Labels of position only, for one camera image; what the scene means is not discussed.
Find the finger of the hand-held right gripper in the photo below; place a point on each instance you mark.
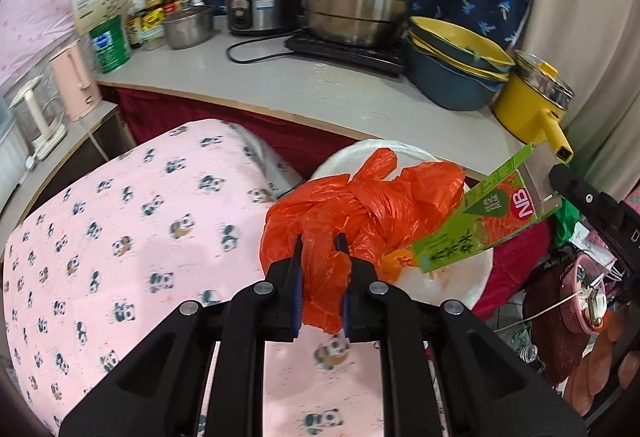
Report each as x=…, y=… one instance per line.
x=585, y=197

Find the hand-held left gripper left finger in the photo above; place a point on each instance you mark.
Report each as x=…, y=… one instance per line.
x=298, y=297

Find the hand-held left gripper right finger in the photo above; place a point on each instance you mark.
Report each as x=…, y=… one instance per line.
x=346, y=317

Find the green and orange carton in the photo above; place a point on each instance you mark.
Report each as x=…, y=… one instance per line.
x=480, y=217

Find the orange plastic bag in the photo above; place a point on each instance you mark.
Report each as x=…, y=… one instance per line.
x=350, y=202

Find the green plastic bag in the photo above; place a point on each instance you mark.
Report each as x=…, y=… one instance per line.
x=565, y=227

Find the pink plastic basket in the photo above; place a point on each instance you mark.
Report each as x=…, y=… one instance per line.
x=572, y=297

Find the orange-brown padded object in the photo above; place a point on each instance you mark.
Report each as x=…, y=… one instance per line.
x=595, y=362

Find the yellow-lined navy bowl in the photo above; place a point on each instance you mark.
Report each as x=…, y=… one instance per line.
x=460, y=39
x=492, y=73

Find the pink panda printed cloth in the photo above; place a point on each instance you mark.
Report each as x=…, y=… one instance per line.
x=150, y=217

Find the stacked blue and yellow bowls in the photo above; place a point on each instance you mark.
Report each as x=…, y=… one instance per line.
x=450, y=89

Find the beige curtain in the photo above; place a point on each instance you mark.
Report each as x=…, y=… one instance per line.
x=575, y=17

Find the red table skirt cloth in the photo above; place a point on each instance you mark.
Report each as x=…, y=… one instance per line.
x=200, y=109

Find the black induction cooker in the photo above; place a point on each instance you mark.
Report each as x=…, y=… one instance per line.
x=350, y=54

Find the small steel pot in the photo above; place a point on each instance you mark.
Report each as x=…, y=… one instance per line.
x=187, y=29

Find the clear plastic container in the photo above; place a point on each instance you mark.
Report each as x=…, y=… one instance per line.
x=153, y=43

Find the white power plug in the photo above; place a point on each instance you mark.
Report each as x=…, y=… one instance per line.
x=30, y=162

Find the pink electric kettle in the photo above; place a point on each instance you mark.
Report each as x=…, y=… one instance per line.
x=75, y=82

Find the yellow label jar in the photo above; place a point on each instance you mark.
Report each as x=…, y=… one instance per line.
x=154, y=22

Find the green tin can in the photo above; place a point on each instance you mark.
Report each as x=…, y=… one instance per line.
x=110, y=47

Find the brown soy sauce bottle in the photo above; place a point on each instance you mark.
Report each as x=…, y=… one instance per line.
x=133, y=29

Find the white blender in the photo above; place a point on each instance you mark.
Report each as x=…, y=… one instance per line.
x=37, y=117

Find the white dish box clear lid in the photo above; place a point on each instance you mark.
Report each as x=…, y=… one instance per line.
x=7, y=152

